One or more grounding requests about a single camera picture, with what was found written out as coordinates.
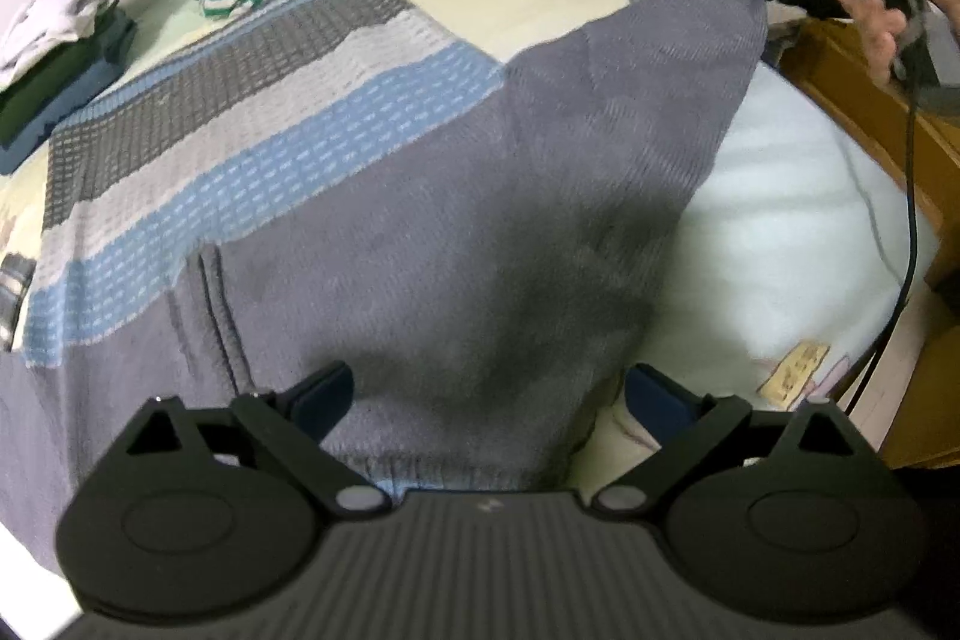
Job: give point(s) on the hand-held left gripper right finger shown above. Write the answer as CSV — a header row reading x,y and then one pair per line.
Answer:
x,y
656,396

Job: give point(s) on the blue folded garment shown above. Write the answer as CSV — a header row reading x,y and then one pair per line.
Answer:
x,y
19,156

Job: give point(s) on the bed with pale printed sheet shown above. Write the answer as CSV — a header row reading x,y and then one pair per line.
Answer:
x,y
787,197

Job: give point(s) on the grey knit sweater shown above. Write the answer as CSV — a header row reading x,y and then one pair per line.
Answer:
x,y
450,197

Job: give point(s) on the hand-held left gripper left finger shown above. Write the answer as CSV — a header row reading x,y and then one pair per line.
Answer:
x,y
326,400

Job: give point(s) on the person's right hand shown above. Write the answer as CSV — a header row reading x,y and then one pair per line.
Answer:
x,y
892,18

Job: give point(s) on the dark green folded garment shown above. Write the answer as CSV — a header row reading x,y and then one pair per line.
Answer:
x,y
60,78

